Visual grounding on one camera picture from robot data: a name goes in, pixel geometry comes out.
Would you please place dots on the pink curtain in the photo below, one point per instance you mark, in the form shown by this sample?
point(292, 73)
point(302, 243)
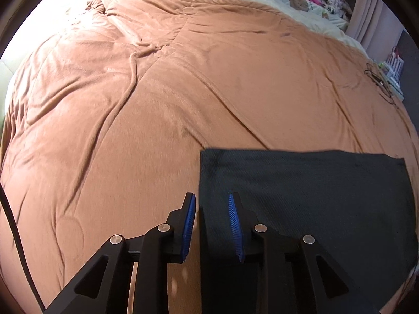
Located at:
point(373, 16)

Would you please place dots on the striped bag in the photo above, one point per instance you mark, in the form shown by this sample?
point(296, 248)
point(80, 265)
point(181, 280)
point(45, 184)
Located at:
point(395, 60)

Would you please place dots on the orange blanket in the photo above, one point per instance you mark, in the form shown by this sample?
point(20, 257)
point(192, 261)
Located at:
point(196, 88)

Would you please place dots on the floral clothes pile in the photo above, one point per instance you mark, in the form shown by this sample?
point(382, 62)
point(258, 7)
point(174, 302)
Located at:
point(337, 3)

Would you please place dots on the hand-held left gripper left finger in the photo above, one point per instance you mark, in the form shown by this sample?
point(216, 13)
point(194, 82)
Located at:
point(189, 225)

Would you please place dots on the white nightstand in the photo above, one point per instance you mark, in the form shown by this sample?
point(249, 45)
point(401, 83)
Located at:
point(396, 86)

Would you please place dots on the brown teddy bear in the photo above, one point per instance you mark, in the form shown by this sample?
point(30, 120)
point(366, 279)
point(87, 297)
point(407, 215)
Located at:
point(298, 2)

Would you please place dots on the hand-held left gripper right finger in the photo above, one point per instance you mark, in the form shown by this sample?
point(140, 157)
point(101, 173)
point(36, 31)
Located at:
point(235, 229)

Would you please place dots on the dark garment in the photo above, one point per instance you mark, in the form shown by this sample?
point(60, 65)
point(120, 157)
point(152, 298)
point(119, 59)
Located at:
point(311, 186)

